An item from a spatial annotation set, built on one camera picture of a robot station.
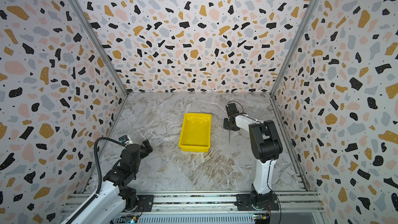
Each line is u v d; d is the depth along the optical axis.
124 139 0.70
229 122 0.78
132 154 0.62
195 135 0.97
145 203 0.73
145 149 0.76
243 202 0.74
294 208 0.74
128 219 0.70
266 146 0.53
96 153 0.55
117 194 0.56
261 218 0.72
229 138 0.97
